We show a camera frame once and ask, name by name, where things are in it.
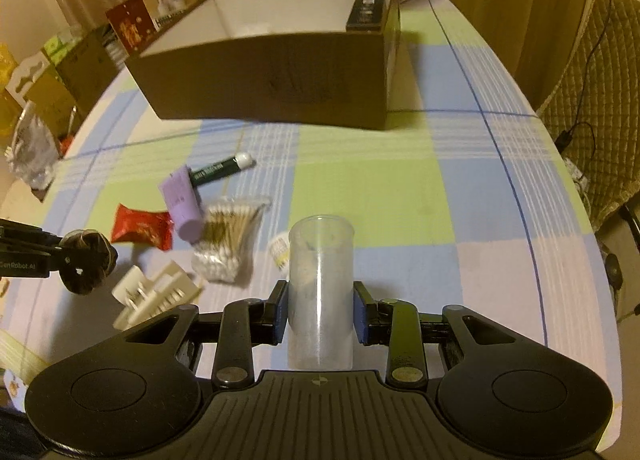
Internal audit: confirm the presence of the yellow box with white edge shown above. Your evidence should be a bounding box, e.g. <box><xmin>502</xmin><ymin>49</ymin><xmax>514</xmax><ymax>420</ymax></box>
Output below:
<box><xmin>5</xmin><ymin>52</ymin><xmax>76</xmax><ymax>141</ymax></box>

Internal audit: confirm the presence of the purple cream tube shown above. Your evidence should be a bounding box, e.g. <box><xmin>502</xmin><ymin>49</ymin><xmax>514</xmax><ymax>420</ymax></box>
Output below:
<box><xmin>158</xmin><ymin>166</ymin><xmax>205</xmax><ymax>245</ymax></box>

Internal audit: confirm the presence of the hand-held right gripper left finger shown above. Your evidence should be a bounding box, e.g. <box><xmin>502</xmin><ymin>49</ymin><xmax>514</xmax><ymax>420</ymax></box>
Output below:
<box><xmin>122</xmin><ymin>281</ymin><xmax>290</xmax><ymax>388</ymax></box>

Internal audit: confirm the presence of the chair with quilted cover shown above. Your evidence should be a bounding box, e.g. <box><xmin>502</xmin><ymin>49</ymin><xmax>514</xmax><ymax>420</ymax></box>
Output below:
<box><xmin>537</xmin><ymin>0</ymin><xmax>640</xmax><ymax>321</ymax></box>

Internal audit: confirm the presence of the crumpled plastic bag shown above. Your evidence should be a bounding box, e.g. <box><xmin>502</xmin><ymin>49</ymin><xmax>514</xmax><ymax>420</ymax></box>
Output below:
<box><xmin>5</xmin><ymin>104</ymin><xmax>61</xmax><ymax>191</ymax></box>

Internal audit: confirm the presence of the small green and white pack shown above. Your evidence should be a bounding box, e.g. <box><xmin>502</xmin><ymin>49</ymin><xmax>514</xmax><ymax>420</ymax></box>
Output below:
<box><xmin>42</xmin><ymin>32</ymin><xmax>83</xmax><ymax>63</ymax></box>

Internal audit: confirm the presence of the green pen with white cap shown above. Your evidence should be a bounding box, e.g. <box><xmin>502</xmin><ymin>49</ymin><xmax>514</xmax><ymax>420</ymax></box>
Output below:
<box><xmin>189</xmin><ymin>152</ymin><xmax>255</xmax><ymax>187</ymax></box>

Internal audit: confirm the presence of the plain brown carton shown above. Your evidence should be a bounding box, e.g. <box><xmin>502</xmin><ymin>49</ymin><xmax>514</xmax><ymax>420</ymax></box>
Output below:
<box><xmin>55</xmin><ymin>27</ymin><xmax>121</xmax><ymax>105</ymax></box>

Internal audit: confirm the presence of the clear plastic cup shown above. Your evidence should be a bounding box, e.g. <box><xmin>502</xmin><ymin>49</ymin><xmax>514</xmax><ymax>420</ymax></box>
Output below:
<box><xmin>288</xmin><ymin>215</ymin><xmax>355</xmax><ymax>371</ymax></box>

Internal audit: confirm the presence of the red gift box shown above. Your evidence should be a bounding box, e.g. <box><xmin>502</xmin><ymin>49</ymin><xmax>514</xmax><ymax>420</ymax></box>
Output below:
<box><xmin>106</xmin><ymin>0</ymin><xmax>157</xmax><ymax>56</ymax></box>

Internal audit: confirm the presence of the black cable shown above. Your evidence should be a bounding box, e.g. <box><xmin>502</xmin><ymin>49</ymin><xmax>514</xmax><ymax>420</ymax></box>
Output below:
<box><xmin>554</xmin><ymin>0</ymin><xmax>632</xmax><ymax>151</ymax></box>

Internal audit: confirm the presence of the bag of cotton swabs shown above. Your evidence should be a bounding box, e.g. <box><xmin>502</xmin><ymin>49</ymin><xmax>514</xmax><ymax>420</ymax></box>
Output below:
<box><xmin>192</xmin><ymin>196</ymin><xmax>271</xmax><ymax>288</ymax></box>

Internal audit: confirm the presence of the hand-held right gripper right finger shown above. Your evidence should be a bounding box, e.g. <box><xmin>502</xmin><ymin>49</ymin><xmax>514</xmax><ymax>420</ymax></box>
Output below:
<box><xmin>351</xmin><ymin>281</ymin><xmax>518</xmax><ymax>387</ymax></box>

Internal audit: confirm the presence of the black slim box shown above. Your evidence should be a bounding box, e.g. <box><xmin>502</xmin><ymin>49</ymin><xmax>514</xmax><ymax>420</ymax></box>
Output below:
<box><xmin>346</xmin><ymin>0</ymin><xmax>387</xmax><ymax>32</ymax></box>

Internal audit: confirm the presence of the brown cardboard box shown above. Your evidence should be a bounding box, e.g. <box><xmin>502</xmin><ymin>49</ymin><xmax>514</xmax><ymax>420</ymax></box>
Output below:
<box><xmin>124</xmin><ymin>0</ymin><xmax>402</xmax><ymax>131</ymax></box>

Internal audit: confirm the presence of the red snack packet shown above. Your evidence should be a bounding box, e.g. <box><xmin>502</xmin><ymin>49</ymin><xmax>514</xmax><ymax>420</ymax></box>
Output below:
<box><xmin>110</xmin><ymin>204</ymin><xmax>173</xmax><ymax>251</ymax></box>

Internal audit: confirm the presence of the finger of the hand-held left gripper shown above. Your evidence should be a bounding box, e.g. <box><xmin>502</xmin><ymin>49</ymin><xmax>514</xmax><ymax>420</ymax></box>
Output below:
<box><xmin>0</xmin><ymin>220</ymin><xmax>67</xmax><ymax>249</ymax></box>
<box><xmin>47</xmin><ymin>250</ymin><xmax>85</xmax><ymax>288</ymax></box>

